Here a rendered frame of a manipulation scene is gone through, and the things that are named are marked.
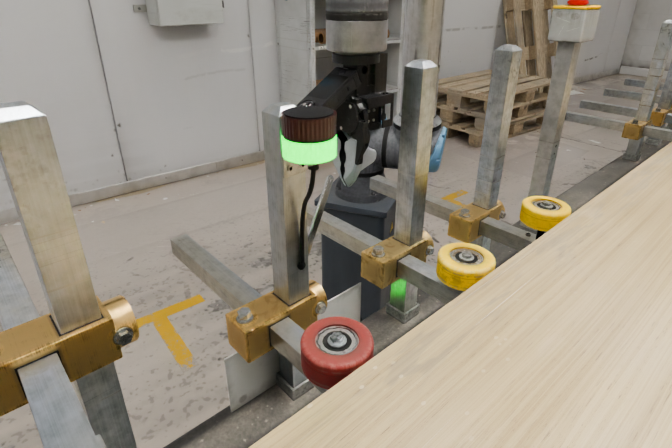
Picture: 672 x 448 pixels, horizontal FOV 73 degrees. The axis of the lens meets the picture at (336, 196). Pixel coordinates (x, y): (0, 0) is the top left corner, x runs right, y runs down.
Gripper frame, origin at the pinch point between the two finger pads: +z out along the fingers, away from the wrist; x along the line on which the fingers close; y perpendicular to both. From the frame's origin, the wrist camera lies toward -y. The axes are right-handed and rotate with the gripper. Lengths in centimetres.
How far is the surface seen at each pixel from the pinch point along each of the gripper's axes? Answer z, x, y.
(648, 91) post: 3, -8, 131
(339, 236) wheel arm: 12.9, 3.4, 2.0
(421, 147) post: -6.5, -9.8, 6.9
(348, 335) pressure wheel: 6.3, -21.9, -19.9
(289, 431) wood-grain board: 6.6, -26.9, -31.8
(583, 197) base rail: 27, -10, 86
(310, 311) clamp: 11.8, -10.6, -16.2
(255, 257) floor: 97, 124, 54
